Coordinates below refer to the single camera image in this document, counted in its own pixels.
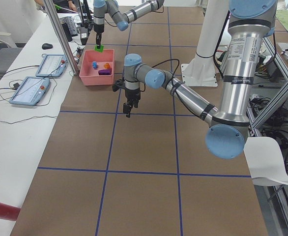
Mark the white camera stand base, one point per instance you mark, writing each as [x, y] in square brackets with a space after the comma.
[200, 72]

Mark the black computer mouse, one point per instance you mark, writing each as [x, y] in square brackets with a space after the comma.
[46, 46]

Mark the green block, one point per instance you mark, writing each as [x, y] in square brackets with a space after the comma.
[99, 48]

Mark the aluminium frame post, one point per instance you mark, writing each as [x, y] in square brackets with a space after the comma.
[52, 13]

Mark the purple block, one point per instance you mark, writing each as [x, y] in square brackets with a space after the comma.
[105, 72]

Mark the far teach pendant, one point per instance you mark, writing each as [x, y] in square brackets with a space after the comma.
[52, 65]

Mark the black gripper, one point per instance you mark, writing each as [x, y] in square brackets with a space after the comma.
[131, 94]
[99, 28]

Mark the teach pendant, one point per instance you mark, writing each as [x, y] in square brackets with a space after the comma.
[52, 65]
[30, 91]

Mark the black keyboard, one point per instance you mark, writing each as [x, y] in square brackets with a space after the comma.
[70, 24]

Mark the white paper sheet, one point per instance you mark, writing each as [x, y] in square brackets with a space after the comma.
[265, 162]

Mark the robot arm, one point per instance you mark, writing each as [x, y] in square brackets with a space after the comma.
[122, 20]
[248, 22]

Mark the near teach pendant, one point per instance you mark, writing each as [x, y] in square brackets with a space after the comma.
[30, 91]

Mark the orange block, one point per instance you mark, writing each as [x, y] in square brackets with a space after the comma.
[107, 66]

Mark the pink plastic box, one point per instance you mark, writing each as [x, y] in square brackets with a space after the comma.
[89, 76]

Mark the red cylinder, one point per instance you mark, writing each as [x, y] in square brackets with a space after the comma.
[8, 212]

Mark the small blue block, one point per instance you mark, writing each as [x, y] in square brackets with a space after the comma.
[94, 65]

